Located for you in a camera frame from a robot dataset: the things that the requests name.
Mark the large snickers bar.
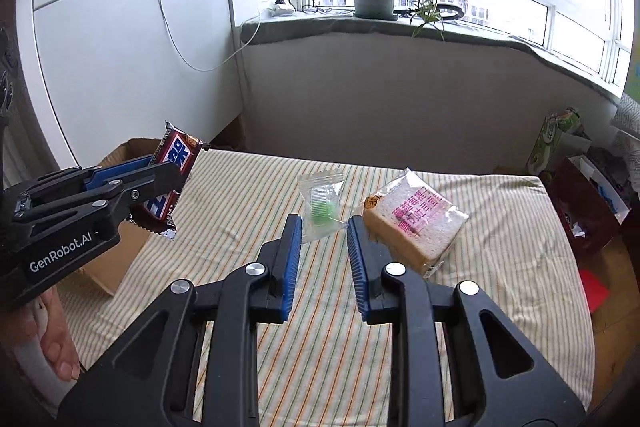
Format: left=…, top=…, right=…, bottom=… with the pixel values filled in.
left=130, top=121, right=204, bottom=239

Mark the packaged toast bread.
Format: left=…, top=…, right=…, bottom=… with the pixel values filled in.
left=362, top=169, right=469, bottom=277

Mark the person's left hand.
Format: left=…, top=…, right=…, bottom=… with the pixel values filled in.
left=1, top=286, right=80, bottom=381

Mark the brown cardboard box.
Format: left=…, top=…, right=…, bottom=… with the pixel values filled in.
left=77, top=138, right=160, bottom=297

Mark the white cabinet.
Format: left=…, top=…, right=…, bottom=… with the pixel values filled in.
left=15, top=0, right=242, bottom=168

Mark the striped table cloth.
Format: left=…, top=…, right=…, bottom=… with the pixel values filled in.
left=58, top=150, right=596, bottom=426

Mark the dark red box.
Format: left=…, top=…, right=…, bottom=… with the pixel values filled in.
left=547, top=158, right=620, bottom=258

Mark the clear green candy packet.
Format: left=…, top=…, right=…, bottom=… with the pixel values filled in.
left=297, top=169, right=346, bottom=243

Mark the green paper bag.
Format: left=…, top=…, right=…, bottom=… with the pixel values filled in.
left=526, top=107, right=582, bottom=176

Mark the small trailing plant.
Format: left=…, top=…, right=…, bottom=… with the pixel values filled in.
left=397, top=0, right=465, bottom=40

